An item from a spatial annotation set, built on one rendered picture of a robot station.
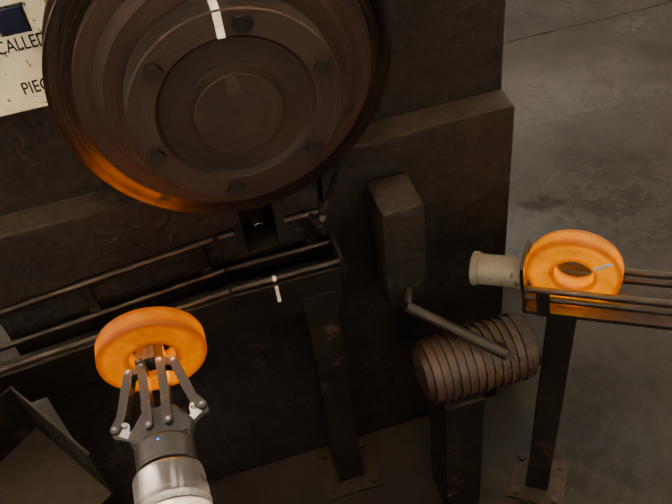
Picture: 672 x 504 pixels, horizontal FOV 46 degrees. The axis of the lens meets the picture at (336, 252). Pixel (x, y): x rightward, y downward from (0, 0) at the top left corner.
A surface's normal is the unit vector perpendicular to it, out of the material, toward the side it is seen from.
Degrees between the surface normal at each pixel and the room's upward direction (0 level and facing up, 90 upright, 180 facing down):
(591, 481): 0
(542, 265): 90
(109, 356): 93
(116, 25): 49
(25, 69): 90
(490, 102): 0
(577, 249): 90
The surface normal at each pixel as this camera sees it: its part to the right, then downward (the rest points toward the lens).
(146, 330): 0.27, 0.70
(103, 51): -0.65, 0.15
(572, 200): -0.11, -0.70
